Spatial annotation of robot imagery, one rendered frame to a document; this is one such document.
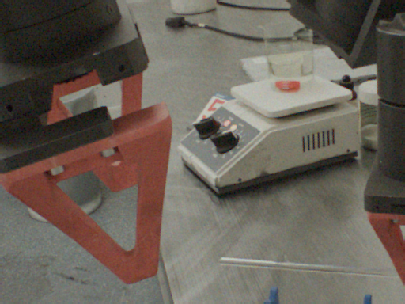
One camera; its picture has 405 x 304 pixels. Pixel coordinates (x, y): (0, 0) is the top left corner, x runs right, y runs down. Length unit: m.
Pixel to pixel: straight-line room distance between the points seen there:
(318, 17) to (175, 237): 0.35
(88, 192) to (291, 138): 1.75
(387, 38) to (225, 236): 0.37
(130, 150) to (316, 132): 0.66
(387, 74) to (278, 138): 0.41
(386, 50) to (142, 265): 0.25
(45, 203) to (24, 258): 2.16
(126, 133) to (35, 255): 2.18
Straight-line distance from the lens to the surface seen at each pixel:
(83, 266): 2.34
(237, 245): 0.79
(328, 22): 0.56
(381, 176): 0.54
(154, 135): 0.28
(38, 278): 2.33
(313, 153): 0.94
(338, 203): 0.86
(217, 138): 0.91
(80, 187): 2.58
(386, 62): 0.51
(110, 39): 0.30
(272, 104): 0.92
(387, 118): 0.52
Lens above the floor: 1.14
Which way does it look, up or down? 22 degrees down
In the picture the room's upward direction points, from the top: 5 degrees counter-clockwise
